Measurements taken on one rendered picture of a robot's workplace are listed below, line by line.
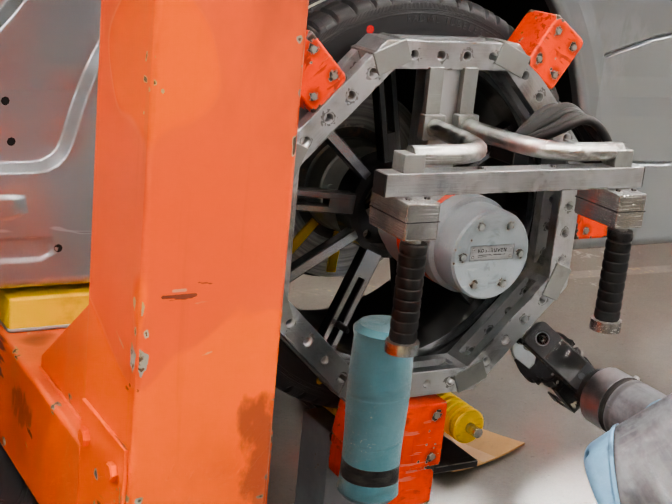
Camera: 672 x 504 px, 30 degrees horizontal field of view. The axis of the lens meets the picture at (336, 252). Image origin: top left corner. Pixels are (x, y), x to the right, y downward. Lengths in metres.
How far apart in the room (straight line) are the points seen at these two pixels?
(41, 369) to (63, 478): 0.18
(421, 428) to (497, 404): 1.55
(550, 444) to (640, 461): 1.98
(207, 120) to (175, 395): 0.28
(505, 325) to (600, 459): 0.68
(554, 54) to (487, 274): 0.37
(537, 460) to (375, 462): 1.45
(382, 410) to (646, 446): 0.52
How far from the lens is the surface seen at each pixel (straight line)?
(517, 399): 3.54
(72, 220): 1.76
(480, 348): 1.97
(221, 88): 1.22
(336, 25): 1.78
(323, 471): 2.10
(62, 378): 1.59
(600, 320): 1.80
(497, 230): 1.72
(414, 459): 1.96
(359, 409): 1.75
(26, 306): 1.79
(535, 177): 1.68
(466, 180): 1.61
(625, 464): 1.32
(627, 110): 2.23
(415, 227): 1.55
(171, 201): 1.23
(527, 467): 3.15
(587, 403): 1.89
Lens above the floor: 1.31
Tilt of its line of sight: 16 degrees down
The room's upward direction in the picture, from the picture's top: 6 degrees clockwise
